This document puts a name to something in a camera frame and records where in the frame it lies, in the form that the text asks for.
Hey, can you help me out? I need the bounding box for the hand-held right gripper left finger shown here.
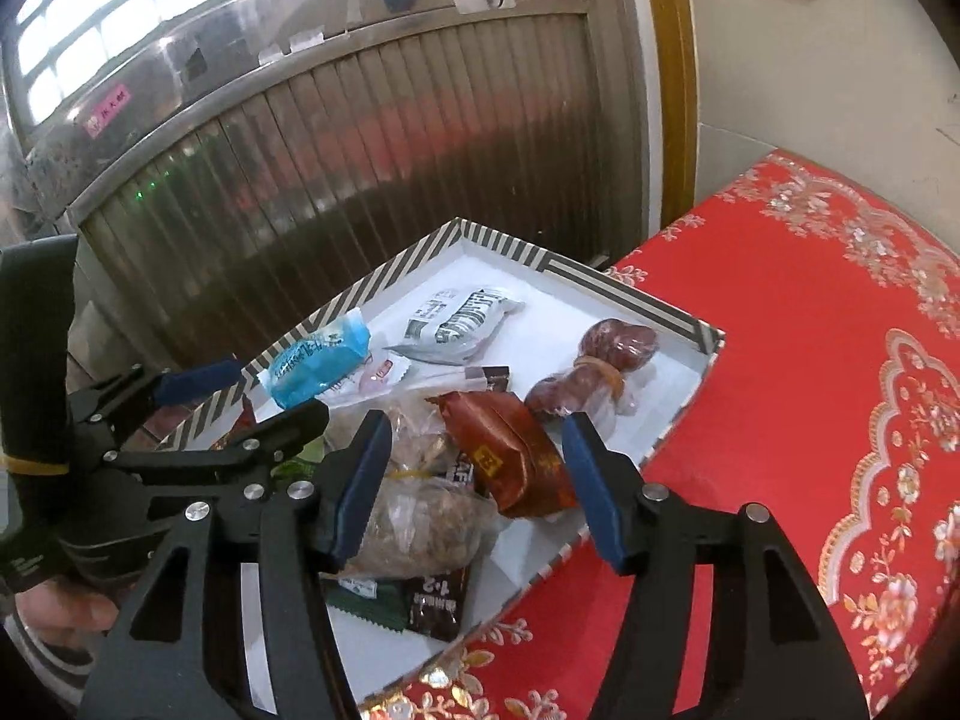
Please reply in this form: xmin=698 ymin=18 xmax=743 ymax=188
xmin=79 ymin=409 xmax=396 ymax=720

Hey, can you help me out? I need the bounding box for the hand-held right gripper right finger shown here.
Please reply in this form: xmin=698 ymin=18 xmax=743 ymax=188
xmin=561 ymin=409 xmax=890 ymax=720

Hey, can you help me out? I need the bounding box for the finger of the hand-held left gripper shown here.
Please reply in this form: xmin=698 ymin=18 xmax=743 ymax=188
xmin=103 ymin=397 xmax=332 ymax=500
xmin=71 ymin=358 xmax=247 ymax=430

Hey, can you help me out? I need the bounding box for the blue and white snack packet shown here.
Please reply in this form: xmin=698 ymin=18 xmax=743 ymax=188
xmin=257 ymin=315 xmax=373 ymax=410

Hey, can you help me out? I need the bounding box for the clear bag of nuts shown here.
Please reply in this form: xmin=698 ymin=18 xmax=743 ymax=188
xmin=322 ymin=397 xmax=502 ymax=583

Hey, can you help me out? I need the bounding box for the red-brown snack packet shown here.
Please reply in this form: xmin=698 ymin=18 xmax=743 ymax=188
xmin=426 ymin=390 xmax=583 ymax=521

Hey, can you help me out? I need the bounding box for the pink snack packet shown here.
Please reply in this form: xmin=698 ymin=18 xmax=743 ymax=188
xmin=330 ymin=351 xmax=412 ymax=400

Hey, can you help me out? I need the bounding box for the green snack packet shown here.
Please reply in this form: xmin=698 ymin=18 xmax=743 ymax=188
xmin=324 ymin=576 xmax=410 ymax=628

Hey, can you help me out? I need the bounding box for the striped cardboard box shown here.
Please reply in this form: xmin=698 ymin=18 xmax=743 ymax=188
xmin=150 ymin=217 xmax=727 ymax=707

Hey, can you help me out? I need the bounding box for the person's left forearm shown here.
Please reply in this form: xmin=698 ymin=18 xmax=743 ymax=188
xmin=0 ymin=615 xmax=102 ymax=695

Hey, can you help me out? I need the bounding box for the person's left hand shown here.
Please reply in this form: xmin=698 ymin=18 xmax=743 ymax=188
xmin=11 ymin=581 xmax=125 ymax=637

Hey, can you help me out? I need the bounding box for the tied red sausage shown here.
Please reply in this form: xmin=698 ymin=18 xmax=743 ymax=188
xmin=523 ymin=319 xmax=659 ymax=437

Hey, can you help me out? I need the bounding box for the black and white snack packet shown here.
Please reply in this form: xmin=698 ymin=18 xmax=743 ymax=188
xmin=386 ymin=286 xmax=526 ymax=365

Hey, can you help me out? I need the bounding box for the red floral tablecloth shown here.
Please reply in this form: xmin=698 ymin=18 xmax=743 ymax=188
xmin=360 ymin=150 xmax=960 ymax=720

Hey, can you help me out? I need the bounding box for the pink label sticker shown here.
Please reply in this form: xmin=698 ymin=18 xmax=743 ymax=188
xmin=88 ymin=90 xmax=135 ymax=138

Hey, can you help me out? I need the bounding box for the corrugated metal door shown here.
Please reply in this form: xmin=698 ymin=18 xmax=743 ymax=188
xmin=0 ymin=0 xmax=655 ymax=391

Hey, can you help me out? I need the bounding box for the glass block window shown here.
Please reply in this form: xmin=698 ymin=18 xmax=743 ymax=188
xmin=7 ymin=0 xmax=466 ymax=128

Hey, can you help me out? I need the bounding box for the yellow wooden door frame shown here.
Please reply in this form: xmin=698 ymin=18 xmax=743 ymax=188
xmin=637 ymin=0 xmax=700 ymax=241

